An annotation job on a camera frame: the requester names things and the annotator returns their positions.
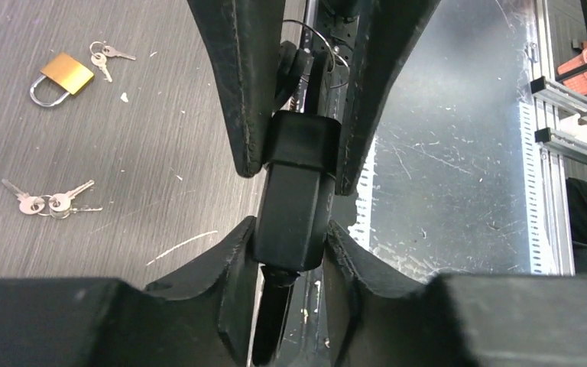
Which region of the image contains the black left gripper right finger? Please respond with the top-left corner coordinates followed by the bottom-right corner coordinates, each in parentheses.
top-left (323, 222), bottom-right (587, 366)

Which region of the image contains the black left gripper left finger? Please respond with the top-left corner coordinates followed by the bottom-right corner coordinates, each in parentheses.
top-left (0, 216), bottom-right (257, 366)

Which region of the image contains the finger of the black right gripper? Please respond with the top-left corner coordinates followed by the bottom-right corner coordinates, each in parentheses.
top-left (336, 0), bottom-right (439, 196)
top-left (188, 0), bottom-right (285, 178)

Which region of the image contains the black-headed key bunch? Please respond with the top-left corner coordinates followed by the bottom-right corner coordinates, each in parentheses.
top-left (273, 19), bottom-right (353, 112)

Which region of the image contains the black padlock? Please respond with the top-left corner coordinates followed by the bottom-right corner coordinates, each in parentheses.
top-left (251, 111), bottom-right (341, 366)

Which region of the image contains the small silver key bunch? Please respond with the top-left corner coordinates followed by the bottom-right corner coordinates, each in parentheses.
top-left (89, 41), bottom-right (136, 83)

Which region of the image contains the silver key bunch centre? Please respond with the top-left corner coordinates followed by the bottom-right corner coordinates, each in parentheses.
top-left (1, 179), bottom-right (103, 219)

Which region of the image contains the large brass padlock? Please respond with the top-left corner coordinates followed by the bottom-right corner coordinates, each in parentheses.
top-left (29, 53), bottom-right (95, 108)

